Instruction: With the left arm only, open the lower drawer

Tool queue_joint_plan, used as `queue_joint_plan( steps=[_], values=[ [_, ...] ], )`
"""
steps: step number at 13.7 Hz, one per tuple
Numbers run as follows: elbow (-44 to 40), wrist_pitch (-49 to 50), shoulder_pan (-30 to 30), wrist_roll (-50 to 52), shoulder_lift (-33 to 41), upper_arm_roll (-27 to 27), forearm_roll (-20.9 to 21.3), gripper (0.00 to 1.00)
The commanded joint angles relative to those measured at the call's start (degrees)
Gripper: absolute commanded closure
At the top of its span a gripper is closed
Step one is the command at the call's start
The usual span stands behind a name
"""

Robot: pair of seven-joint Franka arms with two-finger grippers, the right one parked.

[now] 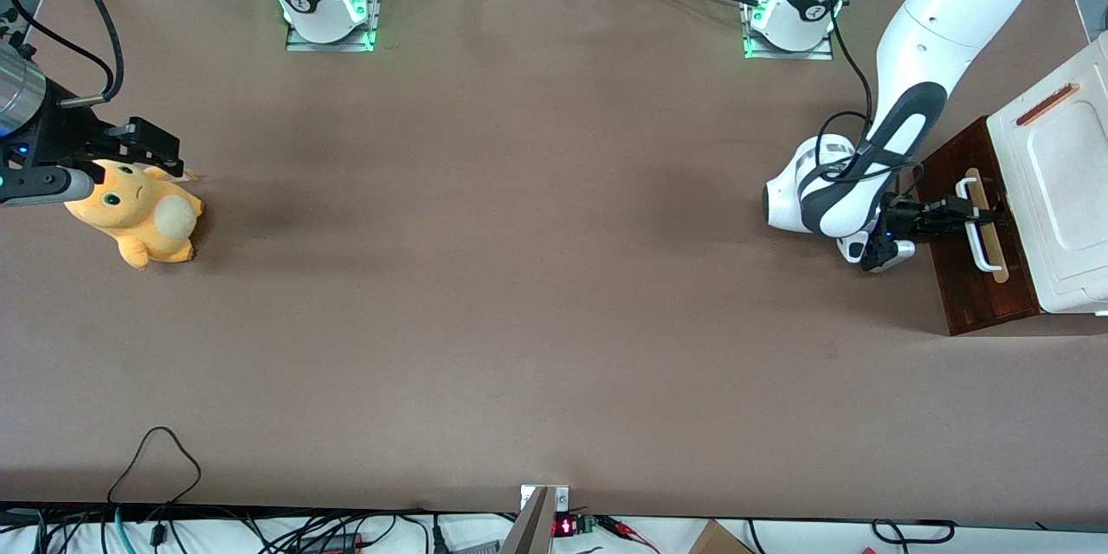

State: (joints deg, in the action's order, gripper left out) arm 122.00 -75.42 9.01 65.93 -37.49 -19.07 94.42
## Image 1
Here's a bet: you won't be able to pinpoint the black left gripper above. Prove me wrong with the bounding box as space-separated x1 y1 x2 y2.
879 196 1007 242

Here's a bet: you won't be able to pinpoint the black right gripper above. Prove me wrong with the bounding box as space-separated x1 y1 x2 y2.
0 78 184 178

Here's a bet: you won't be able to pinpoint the dark brown wooden drawer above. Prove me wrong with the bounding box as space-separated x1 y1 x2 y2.
918 115 1041 337

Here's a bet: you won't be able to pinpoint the white drawer cabinet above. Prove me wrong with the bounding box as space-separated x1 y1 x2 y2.
987 30 1108 317

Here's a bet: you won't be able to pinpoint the orange plush toy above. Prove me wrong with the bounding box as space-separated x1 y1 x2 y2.
63 158 205 271

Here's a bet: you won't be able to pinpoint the copper coloured cabinet strip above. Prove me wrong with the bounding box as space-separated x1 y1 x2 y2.
1016 83 1081 127

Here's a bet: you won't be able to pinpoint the brown cardboard box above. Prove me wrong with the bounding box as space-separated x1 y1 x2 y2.
688 519 756 554

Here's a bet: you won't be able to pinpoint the black power adapter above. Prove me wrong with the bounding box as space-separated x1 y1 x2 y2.
299 532 364 554

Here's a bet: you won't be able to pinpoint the red clip leads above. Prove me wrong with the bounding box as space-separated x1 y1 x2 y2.
597 515 660 553

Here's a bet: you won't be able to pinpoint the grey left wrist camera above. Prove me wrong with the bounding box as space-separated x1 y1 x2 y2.
860 228 917 274

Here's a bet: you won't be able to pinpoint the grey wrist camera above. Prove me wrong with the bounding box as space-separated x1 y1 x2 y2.
0 166 94 207
860 228 917 274

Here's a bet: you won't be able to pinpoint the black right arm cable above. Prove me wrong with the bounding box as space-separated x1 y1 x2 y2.
7 0 126 105

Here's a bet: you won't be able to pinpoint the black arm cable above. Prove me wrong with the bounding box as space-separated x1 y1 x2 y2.
796 0 927 191
7 0 126 105

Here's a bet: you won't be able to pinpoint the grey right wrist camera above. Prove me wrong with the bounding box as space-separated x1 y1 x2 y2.
0 166 94 207

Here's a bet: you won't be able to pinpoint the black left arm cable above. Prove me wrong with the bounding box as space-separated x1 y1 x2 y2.
796 0 927 191

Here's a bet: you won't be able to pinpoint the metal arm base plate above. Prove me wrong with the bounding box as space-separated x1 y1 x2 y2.
284 0 379 53
741 0 835 61

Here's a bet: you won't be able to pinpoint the black looped cable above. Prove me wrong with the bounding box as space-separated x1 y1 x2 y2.
106 426 203 505

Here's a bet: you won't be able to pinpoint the black cable coil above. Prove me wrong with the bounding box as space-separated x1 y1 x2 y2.
870 519 957 546

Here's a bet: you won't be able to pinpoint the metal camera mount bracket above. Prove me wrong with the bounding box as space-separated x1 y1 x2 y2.
498 485 572 554

